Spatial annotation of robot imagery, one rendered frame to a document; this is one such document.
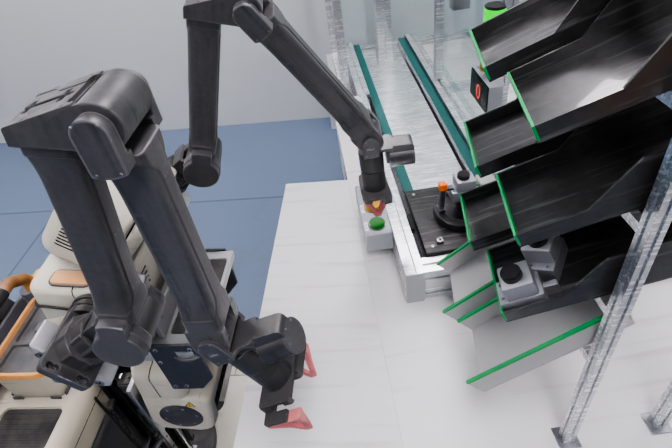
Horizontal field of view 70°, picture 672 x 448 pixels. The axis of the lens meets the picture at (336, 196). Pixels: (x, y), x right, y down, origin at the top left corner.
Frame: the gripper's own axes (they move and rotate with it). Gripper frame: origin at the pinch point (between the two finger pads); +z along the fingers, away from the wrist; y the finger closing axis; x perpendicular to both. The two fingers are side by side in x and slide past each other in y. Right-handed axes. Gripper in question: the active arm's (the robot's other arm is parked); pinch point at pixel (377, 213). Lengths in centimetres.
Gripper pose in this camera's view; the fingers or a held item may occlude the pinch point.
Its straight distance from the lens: 122.7
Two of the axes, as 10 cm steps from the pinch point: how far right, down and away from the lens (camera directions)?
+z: 1.4, 7.6, 6.3
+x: -9.8, 1.8, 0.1
